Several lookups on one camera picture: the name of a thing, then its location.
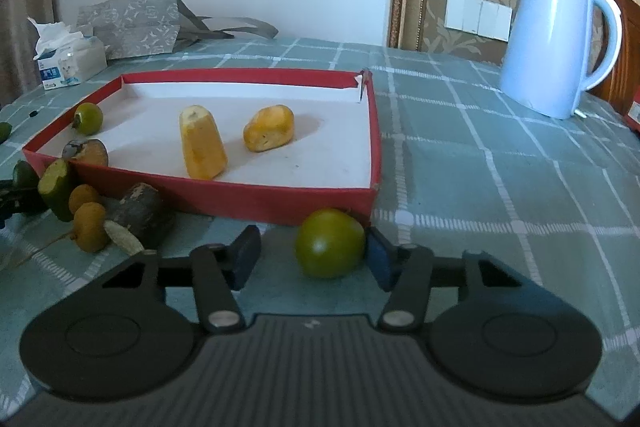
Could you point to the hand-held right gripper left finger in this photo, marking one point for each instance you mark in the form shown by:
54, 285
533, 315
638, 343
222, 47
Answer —
247, 257

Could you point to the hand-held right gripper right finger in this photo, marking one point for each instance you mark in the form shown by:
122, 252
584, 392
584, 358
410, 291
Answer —
377, 257

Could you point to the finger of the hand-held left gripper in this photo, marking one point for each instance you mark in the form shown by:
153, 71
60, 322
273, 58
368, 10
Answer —
20, 204

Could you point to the large green citrus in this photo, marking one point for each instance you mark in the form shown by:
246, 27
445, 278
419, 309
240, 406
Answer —
330, 244

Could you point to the brown fruit with stem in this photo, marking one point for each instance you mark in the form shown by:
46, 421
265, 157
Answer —
90, 152

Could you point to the small yellow-green citrus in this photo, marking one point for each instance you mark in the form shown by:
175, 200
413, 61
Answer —
89, 118

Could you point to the cone-shaped yellow jackfruit piece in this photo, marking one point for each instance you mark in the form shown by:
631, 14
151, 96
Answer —
202, 147

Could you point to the red cardboard box tray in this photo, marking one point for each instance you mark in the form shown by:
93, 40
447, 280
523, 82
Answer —
300, 147

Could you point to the rounded yellow jackfruit piece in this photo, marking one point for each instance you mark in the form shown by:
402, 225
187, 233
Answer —
270, 129

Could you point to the cut green cucumber piece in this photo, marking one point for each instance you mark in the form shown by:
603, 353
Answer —
57, 189

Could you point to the brown longan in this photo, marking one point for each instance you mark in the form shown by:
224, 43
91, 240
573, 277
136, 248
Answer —
90, 229
83, 198

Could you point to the green fruit at table edge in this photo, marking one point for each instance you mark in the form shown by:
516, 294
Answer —
4, 129

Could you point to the dark brown oblong fruit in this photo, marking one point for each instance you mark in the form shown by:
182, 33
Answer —
145, 209

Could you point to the tissue box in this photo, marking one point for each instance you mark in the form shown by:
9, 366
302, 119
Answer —
70, 64

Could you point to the grey patterned bag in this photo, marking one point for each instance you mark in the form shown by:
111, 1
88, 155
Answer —
135, 27

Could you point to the light blue electric kettle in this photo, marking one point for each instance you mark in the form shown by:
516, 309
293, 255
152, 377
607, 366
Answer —
550, 47

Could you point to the red cardboard box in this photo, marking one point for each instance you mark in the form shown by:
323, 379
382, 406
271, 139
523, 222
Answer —
636, 114

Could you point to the wooden chair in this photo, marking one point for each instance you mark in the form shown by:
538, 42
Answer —
627, 72

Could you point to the white wall switch panel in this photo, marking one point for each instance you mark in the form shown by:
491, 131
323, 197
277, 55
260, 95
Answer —
477, 16

